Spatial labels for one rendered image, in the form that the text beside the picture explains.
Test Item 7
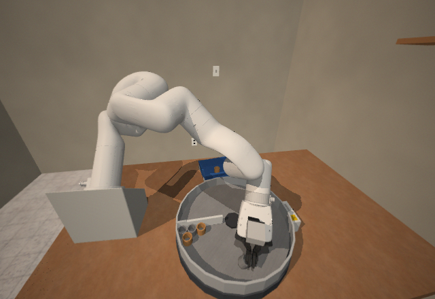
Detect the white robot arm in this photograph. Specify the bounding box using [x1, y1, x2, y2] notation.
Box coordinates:
[79, 71, 275, 204]

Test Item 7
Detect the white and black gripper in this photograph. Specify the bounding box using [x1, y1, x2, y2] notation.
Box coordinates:
[235, 200, 273, 268]

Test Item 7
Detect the grey metal bushing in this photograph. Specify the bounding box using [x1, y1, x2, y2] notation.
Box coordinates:
[178, 226, 188, 239]
[238, 253, 248, 269]
[187, 224, 196, 237]

